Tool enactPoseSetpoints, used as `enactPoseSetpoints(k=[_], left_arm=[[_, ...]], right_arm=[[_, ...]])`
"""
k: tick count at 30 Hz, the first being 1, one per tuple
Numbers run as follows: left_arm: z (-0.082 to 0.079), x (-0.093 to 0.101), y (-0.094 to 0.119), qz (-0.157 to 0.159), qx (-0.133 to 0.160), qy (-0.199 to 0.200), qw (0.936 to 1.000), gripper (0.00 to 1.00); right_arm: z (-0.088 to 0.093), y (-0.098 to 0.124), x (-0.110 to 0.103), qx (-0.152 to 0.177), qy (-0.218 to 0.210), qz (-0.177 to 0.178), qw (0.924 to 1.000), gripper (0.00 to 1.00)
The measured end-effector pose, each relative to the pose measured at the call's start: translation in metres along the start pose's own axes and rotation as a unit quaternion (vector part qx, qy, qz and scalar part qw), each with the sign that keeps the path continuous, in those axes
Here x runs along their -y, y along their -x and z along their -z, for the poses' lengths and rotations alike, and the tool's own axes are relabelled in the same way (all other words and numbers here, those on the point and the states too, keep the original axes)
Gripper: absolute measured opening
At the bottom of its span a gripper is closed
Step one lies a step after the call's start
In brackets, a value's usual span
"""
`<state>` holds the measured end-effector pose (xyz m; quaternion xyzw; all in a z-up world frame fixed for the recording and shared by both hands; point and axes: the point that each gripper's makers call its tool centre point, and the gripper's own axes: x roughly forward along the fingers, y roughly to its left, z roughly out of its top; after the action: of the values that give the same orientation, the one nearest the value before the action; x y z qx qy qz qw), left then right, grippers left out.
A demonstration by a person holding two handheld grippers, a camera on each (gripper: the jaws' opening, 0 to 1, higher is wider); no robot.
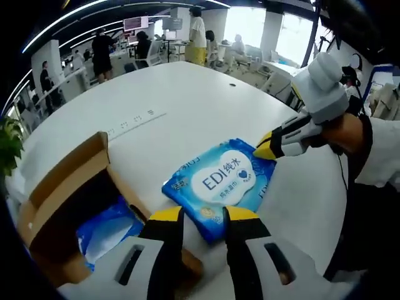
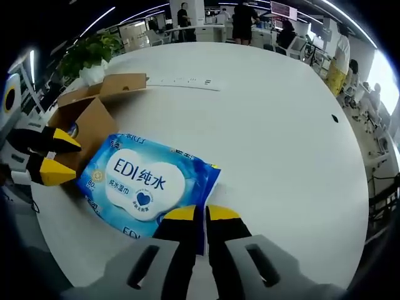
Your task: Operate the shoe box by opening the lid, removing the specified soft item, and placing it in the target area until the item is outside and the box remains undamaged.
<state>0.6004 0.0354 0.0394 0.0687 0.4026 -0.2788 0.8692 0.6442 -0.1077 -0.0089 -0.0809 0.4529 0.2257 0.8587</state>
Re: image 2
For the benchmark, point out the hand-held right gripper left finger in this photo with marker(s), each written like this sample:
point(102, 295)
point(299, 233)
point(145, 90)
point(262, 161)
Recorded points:
point(131, 272)

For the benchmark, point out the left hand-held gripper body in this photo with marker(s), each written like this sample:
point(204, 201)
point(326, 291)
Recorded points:
point(12, 106)

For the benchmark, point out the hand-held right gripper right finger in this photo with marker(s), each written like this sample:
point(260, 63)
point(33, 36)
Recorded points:
point(268, 268)

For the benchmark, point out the brown cardboard shoe box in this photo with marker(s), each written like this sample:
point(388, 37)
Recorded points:
point(93, 125)

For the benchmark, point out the blue wet wipes pack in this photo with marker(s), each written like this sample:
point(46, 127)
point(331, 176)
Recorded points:
point(140, 178)

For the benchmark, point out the green potted plant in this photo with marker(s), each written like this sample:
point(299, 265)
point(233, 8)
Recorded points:
point(87, 59)

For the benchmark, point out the table power socket strip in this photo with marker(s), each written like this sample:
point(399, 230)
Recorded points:
point(184, 82)

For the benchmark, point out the round table grommet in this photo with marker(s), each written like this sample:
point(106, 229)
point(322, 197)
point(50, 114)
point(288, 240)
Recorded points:
point(335, 118)

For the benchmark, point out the red wall screen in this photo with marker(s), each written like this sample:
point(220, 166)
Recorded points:
point(282, 8)

